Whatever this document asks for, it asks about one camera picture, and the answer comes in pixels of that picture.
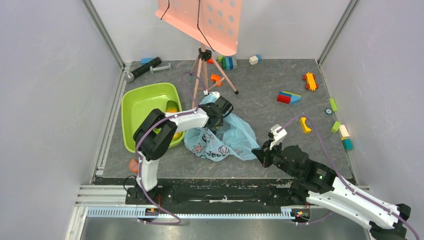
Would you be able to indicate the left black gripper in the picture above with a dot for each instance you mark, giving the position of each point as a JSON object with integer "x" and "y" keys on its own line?
{"x": 220, "y": 123}

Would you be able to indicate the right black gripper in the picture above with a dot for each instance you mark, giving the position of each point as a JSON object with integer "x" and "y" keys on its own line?
{"x": 268, "y": 157}

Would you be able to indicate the light blue cartoon plastic bag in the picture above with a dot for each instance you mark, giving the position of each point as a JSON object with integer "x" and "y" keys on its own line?
{"x": 235, "y": 138}

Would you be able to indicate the green orange fake mango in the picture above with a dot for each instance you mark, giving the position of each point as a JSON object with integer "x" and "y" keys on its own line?
{"x": 172, "y": 107}

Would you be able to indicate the yellow fake lemon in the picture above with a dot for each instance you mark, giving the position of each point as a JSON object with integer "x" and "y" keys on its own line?
{"x": 176, "y": 136}

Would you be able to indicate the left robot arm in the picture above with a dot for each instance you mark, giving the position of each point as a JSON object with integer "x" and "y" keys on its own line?
{"x": 153, "y": 137}

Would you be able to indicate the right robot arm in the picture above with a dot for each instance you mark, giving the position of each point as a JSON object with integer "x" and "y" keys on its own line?
{"x": 317, "y": 184}

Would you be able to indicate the orange curved toy piece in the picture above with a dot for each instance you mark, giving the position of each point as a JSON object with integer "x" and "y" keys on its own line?
{"x": 216, "y": 79}

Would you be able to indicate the green blue brick stack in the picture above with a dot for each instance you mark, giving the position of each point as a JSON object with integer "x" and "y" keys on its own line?
{"x": 227, "y": 62}

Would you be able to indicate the yellow arch toy block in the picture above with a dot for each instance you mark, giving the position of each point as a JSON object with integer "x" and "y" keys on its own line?
{"x": 304, "y": 126}

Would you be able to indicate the pink tripod stand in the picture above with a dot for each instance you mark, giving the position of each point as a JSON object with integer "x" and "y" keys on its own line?
{"x": 200, "y": 71}

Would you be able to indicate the red blue wedge blocks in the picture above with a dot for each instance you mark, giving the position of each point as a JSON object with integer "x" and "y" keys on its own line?
{"x": 288, "y": 97}

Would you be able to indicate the white blue toy brick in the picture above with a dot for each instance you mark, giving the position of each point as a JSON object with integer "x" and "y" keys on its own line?
{"x": 255, "y": 59}

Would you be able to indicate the grey plastic syringe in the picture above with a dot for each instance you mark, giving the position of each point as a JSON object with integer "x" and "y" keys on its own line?
{"x": 160, "y": 68}

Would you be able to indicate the green small brick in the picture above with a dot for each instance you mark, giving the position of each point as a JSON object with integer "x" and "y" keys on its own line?
{"x": 335, "y": 127}

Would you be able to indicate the green plastic basin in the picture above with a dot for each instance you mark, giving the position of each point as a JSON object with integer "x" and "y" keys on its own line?
{"x": 136, "y": 104}

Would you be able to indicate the small round blue wheel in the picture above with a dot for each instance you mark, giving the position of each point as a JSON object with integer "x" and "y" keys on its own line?
{"x": 328, "y": 111}

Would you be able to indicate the orange yellow toy car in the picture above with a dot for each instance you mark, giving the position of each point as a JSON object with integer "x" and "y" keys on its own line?
{"x": 310, "y": 81}

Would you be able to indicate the green flat brick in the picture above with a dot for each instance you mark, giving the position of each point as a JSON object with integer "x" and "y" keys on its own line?
{"x": 333, "y": 104}

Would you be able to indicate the white yellow teal bricks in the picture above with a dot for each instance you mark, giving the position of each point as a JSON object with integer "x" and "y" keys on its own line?
{"x": 345, "y": 138}

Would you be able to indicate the pink perforated board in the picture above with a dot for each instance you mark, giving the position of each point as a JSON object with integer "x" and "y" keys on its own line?
{"x": 214, "y": 23}

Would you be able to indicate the black microphone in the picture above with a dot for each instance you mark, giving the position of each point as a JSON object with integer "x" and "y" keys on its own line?
{"x": 136, "y": 72}

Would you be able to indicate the orange half round toy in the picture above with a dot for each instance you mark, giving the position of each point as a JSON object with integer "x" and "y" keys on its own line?
{"x": 134, "y": 165}

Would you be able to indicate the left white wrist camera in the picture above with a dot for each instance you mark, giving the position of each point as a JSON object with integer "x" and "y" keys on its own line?
{"x": 212, "y": 95}

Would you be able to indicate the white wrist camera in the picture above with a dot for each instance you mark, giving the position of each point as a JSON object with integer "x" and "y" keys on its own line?
{"x": 277, "y": 134}
{"x": 212, "y": 95}

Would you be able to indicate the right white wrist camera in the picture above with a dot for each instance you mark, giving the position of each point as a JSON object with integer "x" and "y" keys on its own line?
{"x": 277, "y": 134}

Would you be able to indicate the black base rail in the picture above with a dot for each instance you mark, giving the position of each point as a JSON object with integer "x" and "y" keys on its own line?
{"x": 216, "y": 195}

